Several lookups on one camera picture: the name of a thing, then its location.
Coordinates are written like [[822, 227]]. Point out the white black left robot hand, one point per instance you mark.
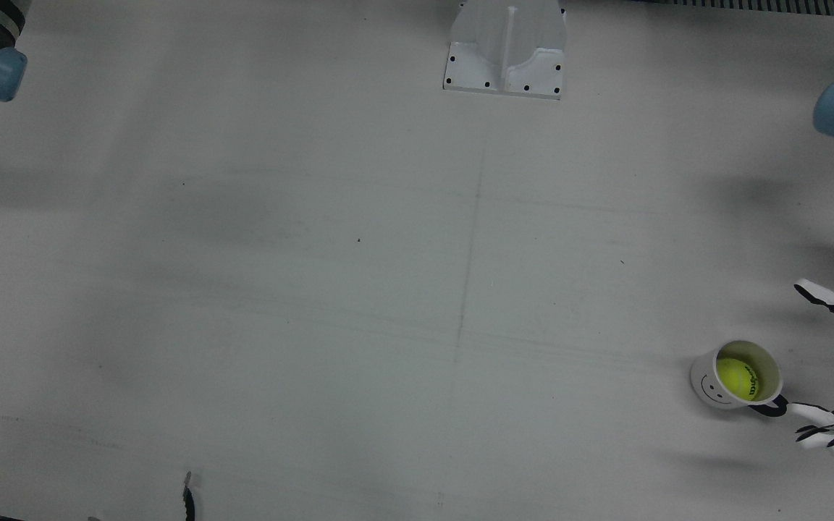
[[819, 414]]

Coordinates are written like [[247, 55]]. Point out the yellow tennis ball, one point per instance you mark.
[[737, 378]]

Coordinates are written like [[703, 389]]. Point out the striped vent grille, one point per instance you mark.
[[764, 4]]

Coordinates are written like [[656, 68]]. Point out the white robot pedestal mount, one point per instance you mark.
[[507, 51]]

